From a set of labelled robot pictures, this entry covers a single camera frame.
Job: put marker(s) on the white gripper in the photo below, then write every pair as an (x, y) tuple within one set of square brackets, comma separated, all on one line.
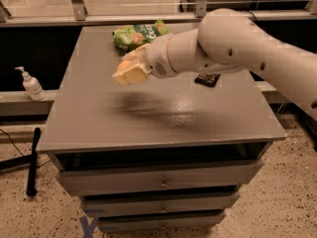
[(157, 58)]

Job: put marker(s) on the orange fruit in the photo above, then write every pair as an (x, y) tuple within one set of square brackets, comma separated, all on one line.
[(123, 64)]

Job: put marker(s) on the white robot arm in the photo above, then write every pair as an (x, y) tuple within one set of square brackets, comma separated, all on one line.
[(227, 41)]

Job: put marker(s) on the green rice chip bag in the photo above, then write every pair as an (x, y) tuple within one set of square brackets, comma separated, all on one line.
[(130, 37)]

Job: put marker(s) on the black snack bar wrapper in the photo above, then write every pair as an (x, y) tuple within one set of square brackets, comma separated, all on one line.
[(207, 79)]

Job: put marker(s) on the grey drawer cabinet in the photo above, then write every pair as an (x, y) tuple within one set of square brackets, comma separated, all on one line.
[(97, 124)]

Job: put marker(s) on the white pump soap bottle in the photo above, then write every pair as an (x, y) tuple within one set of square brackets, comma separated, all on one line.
[(31, 84)]

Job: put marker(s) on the top grey drawer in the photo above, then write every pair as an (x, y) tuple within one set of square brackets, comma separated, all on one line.
[(96, 182)]

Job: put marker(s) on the grey drawer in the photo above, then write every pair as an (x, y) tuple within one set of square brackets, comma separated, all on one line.
[(159, 204), (159, 221), (96, 182)]

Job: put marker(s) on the middle grey drawer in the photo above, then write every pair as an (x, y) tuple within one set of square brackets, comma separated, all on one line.
[(159, 204)]

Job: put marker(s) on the bottom grey drawer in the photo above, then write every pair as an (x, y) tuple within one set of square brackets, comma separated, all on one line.
[(159, 221)]

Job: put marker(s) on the black stand leg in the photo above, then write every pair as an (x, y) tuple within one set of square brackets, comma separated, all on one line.
[(31, 185)]

